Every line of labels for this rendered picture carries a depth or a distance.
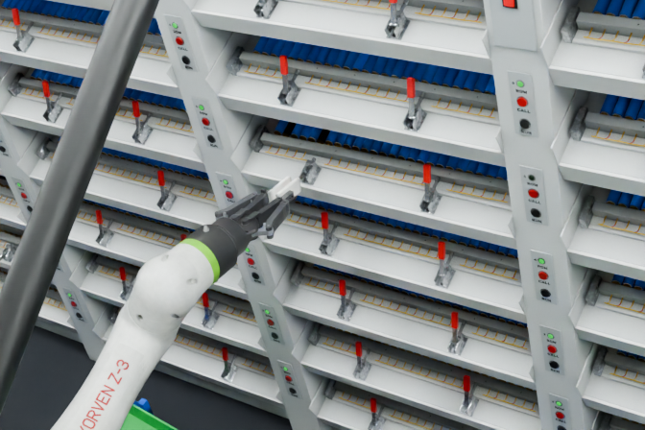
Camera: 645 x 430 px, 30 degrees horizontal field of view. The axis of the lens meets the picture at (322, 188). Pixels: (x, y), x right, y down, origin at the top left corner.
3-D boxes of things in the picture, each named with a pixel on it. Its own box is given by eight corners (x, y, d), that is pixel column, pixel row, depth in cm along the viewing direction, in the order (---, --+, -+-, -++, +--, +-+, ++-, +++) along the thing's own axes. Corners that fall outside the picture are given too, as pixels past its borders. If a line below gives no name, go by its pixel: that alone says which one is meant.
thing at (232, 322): (274, 359, 285) (250, 334, 274) (87, 296, 316) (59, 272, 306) (310, 285, 292) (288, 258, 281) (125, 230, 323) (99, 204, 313)
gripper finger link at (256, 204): (238, 237, 219) (231, 235, 219) (270, 206, 227) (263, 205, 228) (235, 219, 217) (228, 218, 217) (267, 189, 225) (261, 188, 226)
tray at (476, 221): (521, 250, 214) (508, 225, 206) (249, 183, 245) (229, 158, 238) (561, 157, 221) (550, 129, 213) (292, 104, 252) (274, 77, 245)
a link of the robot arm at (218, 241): (214, 241, 204) (173, 228, 209) (225, 298, 210) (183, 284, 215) (236, 224, 208) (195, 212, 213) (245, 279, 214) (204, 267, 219)
